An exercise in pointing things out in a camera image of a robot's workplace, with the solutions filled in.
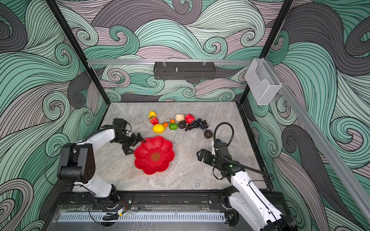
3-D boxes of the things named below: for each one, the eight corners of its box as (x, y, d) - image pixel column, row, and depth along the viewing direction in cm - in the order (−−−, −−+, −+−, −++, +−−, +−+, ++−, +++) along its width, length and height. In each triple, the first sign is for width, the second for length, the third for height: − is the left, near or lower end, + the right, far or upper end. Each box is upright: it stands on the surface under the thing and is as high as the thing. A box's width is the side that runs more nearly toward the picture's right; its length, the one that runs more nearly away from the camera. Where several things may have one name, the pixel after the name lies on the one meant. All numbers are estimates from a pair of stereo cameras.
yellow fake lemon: (153, 133, 103) (152, 130, 100) (154, 127, 107) (153, 123, 104) (164, 133, 103) (164, 130, 100) (165, 127, 107) (164, 123, 104)
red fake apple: (189, 126, 108) (190, 121, 103) (184, 121, 111) (184, 116, 106) (195, 122, 110) (195, 118, 106) (189, 117, 113) (189, 112, 109)
